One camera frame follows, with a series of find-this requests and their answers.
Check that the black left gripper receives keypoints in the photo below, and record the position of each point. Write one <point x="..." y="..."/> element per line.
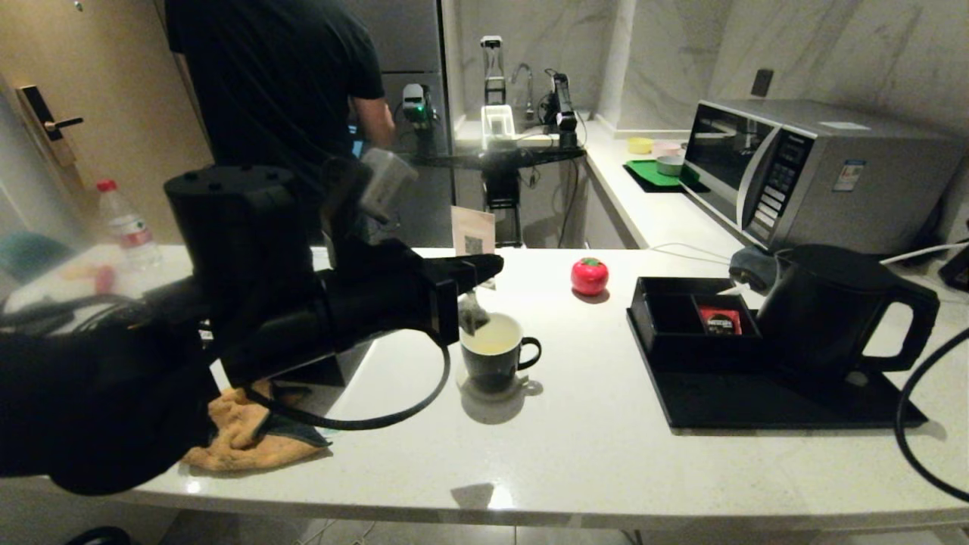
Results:
<point x="386" y="295"/>

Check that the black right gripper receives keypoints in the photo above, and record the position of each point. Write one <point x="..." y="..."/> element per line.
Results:
<point x="958" y="269"/>

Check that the grey tea bag wrapper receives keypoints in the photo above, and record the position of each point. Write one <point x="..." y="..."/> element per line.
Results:
<point x="473" y="314"/>

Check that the black electric kettle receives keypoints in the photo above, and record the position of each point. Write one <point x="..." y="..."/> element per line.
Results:
<point x="821" y="310"/>

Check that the black stand-mounted robot arm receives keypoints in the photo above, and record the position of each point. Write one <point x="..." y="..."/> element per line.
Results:
<point x="562" y="106"/>

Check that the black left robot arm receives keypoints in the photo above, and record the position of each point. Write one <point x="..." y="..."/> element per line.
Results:
<point x="91" y="393"/>

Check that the QR code sign stand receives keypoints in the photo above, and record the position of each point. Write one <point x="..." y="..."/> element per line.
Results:
<point x="473" y="227"/>

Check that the black mug white inside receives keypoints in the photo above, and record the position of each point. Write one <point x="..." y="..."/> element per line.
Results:
<point x="500" y="371"/>

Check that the red tomato-shaped timer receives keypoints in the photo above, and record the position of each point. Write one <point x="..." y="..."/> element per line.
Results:
<point x="589" y="277"/>

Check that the silver microwave oven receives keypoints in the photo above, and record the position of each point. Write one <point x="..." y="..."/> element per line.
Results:
<point x="833" y="189"/>

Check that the white rack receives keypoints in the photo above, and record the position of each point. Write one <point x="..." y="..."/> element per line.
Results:
<point x="497" y="123"/>

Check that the black glossy tissue box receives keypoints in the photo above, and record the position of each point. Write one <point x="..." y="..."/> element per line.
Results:
<point x="325" y="372"/>

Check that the chrome sink faucet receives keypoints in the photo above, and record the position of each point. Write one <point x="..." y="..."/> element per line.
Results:
<point x="529" y="94"/>

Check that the green tray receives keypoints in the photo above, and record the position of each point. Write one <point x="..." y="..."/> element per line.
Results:
<point x="647" y="174"/>

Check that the clear blender jug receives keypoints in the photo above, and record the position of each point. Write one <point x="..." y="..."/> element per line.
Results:
<point x="492" y="68"/>

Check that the yellow bowl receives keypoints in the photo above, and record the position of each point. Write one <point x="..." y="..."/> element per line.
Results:
<point x="639" y="146"/>

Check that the grey folded cloth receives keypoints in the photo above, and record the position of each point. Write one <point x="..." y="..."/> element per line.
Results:
<point x="749" y="265"/>

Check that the black compartment sachet box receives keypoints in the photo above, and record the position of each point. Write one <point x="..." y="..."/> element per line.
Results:
<point x="674" y="348"/>

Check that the grey bowl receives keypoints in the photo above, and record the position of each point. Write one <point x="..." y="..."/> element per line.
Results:
<point x="669" y="166"/>

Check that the pink bowl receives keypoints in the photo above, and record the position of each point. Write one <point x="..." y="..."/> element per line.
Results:
<point x="665" y="149"/>

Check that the red coffee sachet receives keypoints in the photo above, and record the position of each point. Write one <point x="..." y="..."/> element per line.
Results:
<point x="719" y="322"/>

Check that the grey tall cabinet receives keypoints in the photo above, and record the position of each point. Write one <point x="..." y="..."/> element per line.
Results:
<point x="412" y="38"/>

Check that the black rectangular serving tray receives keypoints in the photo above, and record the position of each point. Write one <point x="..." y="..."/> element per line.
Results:
<point x="727" y="401"/>

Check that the orange microfiber cloth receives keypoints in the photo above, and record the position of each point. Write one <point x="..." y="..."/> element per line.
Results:
<point x="265" y="446"/>

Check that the person in black shirt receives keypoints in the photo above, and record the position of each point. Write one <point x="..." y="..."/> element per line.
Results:
<point x="272" y="76"/>

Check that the plastic bottle red cap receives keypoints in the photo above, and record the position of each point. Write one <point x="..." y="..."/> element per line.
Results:
<point x="130" y="229"/>

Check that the red toy chili pepper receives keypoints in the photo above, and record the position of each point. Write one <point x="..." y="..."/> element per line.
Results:
<point x="106" y="278"/>

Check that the orange toy carrot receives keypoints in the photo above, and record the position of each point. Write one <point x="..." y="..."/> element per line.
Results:
<point x="79" y="273"/>

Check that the tan wooden door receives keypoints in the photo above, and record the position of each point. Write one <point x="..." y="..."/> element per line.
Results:
<point x="98" y="91"/>

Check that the teal round object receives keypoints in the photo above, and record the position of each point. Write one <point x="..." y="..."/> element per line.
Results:
<point x="30" y="253"/>

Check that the black round pedestal table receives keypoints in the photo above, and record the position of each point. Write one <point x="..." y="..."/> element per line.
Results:
<point x="500" y="157"/>

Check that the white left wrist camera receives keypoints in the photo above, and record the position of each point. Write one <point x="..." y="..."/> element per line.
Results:
<point x="387" y="182"/>

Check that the green-lit camera device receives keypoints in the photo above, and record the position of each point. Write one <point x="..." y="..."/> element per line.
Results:
<point x="415" y="104"/>

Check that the black wall socket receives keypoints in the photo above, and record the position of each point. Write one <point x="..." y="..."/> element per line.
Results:
<point x="761" y="83"/>

